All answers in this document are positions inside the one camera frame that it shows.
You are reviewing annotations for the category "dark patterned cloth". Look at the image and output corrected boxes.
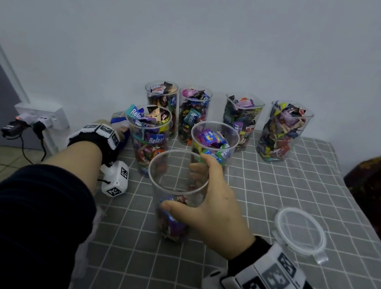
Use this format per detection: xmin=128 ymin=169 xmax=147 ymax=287
xmin=335 ymin=148 xmax=381 ymax=260

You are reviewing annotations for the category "white wall socket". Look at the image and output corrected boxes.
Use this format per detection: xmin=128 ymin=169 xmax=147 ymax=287
xmin=12 ymin=99 xmax=73 ymax=136

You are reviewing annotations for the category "black marker-tagged left wristband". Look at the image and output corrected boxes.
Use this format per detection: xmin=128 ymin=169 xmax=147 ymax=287
xmin=65 ymin=120 xmax=124 ymax=167

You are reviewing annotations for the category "person's left hand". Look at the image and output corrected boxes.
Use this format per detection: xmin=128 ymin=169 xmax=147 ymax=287
xmin=94 ymin=119 xmax=132 ymax=143

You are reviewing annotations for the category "person's right hand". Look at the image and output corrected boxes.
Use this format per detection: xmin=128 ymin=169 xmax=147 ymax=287
xmin=157 ymin=149 xmax=266 ymax=262

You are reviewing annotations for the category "tall transparent plastic jar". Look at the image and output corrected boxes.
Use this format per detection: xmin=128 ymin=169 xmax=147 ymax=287
xmin=173 ymin=84 xmax=214 ymax=147

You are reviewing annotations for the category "small transparent plastic jar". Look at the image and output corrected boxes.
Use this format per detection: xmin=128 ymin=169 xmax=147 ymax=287
xmin=219 ymin=93 xmax=265 ymax=154
xmin=254 ymin=98 xmax=315 ymax=167
xmin=141 ymin=78 xmax=181 ymax=124

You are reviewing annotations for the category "black power cable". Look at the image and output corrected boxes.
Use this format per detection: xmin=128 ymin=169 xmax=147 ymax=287
xmin=5 ymin=133 xmax=50 ymax=166

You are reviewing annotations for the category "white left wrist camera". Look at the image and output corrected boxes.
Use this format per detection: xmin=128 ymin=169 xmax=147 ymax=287
xmin=99 ymin=158 xmax=131 ymax=200

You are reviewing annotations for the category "black marker-tagged right wristband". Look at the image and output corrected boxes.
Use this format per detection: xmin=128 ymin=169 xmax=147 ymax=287
xmin=225 ymin=232 xmax=326 ymax=289

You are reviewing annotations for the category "black power plug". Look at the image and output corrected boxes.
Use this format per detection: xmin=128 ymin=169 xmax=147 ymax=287
xmin=0 ymin=114 xmax=49 ymax=144

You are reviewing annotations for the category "black marker-tagged wristband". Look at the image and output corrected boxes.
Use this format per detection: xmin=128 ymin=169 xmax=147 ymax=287
xmin=225 ymin=232 xmax=326 ymax=289
xmin=65 ymin=120 xmax=124 ymax=167

